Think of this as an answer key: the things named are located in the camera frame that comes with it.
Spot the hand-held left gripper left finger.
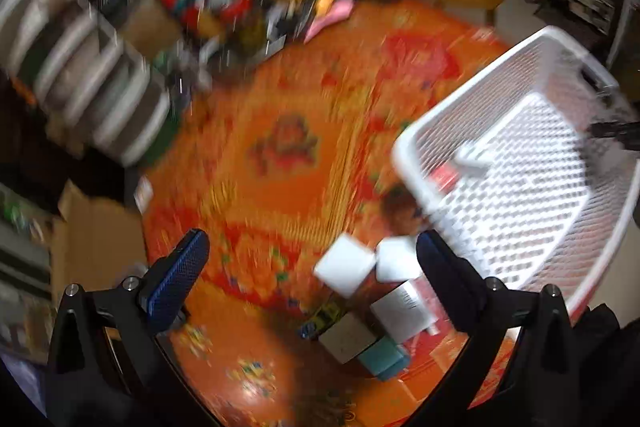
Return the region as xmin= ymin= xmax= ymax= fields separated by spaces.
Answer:
xmin=47 ymin=229 xmax=221 ymax=427

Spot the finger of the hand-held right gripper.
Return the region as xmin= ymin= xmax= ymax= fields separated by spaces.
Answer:
xmin=589 ymin=119 xmax=640 ymax=142

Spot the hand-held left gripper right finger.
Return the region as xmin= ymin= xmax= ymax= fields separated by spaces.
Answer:
xmin=410 ymin=231 xmax=591 ymax=427

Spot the white and black case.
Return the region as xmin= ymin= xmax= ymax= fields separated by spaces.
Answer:
xmin=375 ymin=236 xmax=423 ymax=283

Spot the white charger with usb port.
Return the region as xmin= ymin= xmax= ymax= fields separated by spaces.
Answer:
xmin=369 ymin=281 xmax=441 ymax=342

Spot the small red patterned box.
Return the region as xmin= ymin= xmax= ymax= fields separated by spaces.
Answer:
xmin=427 ymin=164 xmax=461 ymax=198

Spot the large white square charger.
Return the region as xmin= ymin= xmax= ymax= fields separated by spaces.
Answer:
xmin=313 ymin=234 xmax=376 ymax=299

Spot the white perforated plastic basket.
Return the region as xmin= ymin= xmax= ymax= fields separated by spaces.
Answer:
xmin=391 ymin=26 xmax=640 ymax=323

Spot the teal charger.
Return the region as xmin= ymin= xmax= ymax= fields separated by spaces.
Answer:
xmin=356 ymin=336 xmax=412 ymax=382

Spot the white charger with prongs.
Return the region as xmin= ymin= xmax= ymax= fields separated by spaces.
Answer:
xmin=452 ymin=141 xmax=493 ymax=178

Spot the beige small box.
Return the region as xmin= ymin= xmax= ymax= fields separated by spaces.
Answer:
xmin=318 ymin=312 xmax=381 ymax=365

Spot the small dark yellow packet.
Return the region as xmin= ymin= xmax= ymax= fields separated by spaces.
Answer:
xmin=300 ymin=302 xmax=346 ymax=340

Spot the open cardboard box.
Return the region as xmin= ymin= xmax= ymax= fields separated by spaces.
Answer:
xmin=50 ymin=179 xmax=148 ymax=308

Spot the clear plastic drawer unit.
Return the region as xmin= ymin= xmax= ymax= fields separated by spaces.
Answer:
xmin=0 ymin=0 xmax=176 ymax=168

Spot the pink paper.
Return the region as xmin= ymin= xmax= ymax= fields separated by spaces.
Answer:
xmin=302 ymin=0 xmax=353 ymax=42

